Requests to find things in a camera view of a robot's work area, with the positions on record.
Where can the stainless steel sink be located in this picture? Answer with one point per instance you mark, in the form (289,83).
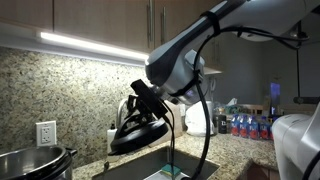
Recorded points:
(133,166)

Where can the under-cabinet light strip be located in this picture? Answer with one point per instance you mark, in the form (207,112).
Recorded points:
(93,45)

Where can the black canister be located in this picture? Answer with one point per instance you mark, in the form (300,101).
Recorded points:
(220,124)

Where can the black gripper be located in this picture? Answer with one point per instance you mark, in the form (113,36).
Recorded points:
(145,111)

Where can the teal yellow sponge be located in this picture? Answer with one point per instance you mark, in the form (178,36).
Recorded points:
(169,171)

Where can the white soap dispenser bottle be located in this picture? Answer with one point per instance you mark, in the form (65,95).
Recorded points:
(110,135)

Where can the white wall power outlet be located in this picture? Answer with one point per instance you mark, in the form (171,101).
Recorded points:
(46,133)

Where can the wooden cutting board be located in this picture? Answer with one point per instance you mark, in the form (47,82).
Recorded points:
(178,123)

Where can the steel gooseneck faucet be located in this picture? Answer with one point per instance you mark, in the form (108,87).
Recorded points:
(120,106)

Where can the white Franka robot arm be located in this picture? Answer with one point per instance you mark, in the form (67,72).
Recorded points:
(253,16)

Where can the teal tissue box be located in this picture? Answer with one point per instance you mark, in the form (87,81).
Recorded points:
(233,106)

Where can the glowing blue screen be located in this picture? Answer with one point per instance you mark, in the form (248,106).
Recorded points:
(275,98)

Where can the white tray in sink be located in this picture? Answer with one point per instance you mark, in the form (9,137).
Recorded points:
(156,176)

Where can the steel pressure cooker base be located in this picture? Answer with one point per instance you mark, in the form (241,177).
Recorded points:
(36,163)

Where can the white plastic bag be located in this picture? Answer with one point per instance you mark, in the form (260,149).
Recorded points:
(195,121)

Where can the wooden upper cabinets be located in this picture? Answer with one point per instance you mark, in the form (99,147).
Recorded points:
(83,16)

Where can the black pressure cooker lid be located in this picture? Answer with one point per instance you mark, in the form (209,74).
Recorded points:
(140,138)

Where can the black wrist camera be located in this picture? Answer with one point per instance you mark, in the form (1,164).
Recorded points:
(150,98)

